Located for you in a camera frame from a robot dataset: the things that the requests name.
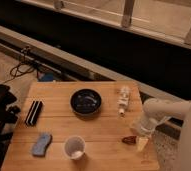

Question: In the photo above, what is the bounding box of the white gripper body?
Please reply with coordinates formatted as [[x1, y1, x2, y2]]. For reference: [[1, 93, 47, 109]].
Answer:
[[136, 115, 157, 137]]

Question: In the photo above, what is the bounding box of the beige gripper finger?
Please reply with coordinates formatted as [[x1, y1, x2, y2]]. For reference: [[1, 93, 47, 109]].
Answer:
[[129, 122, 139, 134], [137, 136, 149, 152]]

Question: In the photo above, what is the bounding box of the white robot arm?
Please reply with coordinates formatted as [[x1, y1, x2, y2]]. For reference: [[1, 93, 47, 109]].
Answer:
[[131, 98, 191, 171]]

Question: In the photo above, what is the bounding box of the white plastic bottle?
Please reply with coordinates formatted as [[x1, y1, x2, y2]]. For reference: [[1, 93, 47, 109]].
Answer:
[[118, 86, 130, 116]]

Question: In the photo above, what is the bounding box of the black round bowl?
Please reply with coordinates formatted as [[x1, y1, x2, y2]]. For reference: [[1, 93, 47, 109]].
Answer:
[[70, 89, 102, 116]]

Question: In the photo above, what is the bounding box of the blue sponge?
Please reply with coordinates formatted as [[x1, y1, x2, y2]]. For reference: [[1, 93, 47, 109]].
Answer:
[[31, 133, 52, 157]]

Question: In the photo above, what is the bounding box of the black white striped box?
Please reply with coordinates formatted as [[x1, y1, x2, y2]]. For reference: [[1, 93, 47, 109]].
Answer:
[[25, 101, 43, 126]]

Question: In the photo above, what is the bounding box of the blue object on floor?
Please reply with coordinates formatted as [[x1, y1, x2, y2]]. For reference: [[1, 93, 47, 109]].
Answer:
[[38, 74, 54, 82]]

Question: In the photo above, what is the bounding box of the black cable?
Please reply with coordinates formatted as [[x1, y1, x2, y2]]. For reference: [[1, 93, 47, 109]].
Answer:
[[2, 46, 43, 84]]

